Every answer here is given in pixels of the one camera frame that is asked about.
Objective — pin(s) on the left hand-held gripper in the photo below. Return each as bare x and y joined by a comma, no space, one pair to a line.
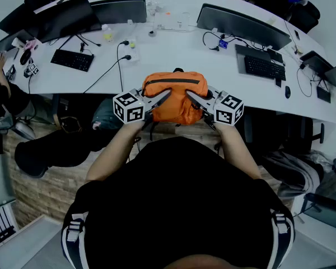
128,108

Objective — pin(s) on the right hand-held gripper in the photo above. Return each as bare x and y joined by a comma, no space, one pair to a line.
228,111

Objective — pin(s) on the orange backpack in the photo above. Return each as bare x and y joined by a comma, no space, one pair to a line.
175,105

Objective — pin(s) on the person's right forearm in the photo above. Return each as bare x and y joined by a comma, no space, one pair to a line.
235,147

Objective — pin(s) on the person's left forearm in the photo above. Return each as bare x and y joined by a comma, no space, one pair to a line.
114,150

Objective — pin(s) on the white table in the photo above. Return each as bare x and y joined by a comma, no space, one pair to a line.
170,55

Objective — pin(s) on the white power strip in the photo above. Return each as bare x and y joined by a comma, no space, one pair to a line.
135,55

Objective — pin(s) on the blue packet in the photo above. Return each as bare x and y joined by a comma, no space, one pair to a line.
223,44

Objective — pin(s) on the yellow plug adapter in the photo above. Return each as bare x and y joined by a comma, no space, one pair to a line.
132,45

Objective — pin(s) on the grey desk mat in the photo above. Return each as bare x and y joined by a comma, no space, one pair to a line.
252,50

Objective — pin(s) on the black keyboard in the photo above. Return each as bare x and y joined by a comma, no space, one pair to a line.
264,67
72,60

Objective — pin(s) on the small black adapter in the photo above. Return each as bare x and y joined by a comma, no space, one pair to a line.
278,82

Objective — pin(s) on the clear bottle with yellow liquid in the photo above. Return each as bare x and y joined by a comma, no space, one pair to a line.
107,34

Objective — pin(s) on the wide grey-backed computer monitor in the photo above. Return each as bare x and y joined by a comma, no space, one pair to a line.
240,24

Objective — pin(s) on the black flat device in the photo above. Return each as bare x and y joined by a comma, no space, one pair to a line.
275,56

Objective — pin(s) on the black computer mouse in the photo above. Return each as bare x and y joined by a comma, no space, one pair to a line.
25,57
288,92

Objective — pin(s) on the brown bag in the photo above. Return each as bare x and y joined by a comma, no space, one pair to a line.
70,125

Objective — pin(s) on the person's black shirt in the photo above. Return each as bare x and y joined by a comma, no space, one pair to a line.
179,200

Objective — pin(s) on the grey cloth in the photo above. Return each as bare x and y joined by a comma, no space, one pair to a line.
294,169

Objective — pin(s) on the dark grey laptop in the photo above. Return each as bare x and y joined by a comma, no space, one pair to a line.
315,62

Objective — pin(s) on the black office chair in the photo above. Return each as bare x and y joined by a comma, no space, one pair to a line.
50,153

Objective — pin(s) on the black computer monitor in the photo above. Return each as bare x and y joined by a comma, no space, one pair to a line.
64,18

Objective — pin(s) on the black box device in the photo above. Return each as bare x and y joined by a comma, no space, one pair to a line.
323,94

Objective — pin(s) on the spare grey hand-held gripper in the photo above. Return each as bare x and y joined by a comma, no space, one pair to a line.
32,69

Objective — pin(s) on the black laptop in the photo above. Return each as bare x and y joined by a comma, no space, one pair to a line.
15,21

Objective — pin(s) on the white slatted rack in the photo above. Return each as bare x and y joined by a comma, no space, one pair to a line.
0,228

